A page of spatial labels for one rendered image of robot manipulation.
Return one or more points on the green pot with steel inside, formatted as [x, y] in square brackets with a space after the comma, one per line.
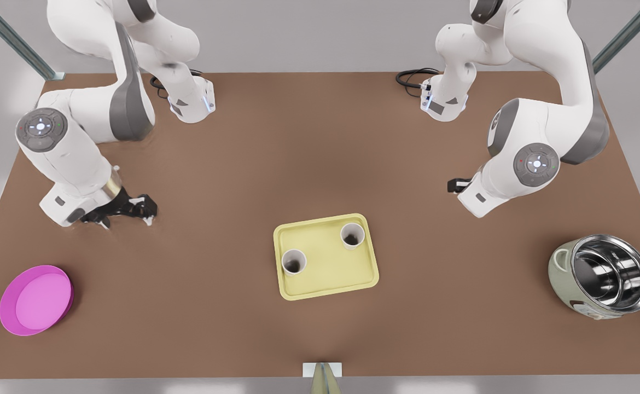
[607, 276]

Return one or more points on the white IKEA cup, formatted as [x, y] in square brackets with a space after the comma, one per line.
[294, 262]
[352, 235]

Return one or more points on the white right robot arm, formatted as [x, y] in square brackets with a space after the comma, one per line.
[74, 158]

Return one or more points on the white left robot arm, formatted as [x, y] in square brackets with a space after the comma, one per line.
[539, 120]

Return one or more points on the yellow rectangular tray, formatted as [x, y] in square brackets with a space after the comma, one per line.
[328, 268]

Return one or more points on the silver frame post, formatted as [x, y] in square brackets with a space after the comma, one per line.
[324, 378]
[11, 37]
[626, 34]

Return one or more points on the pink round plate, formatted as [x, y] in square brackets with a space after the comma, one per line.
[38, 301]

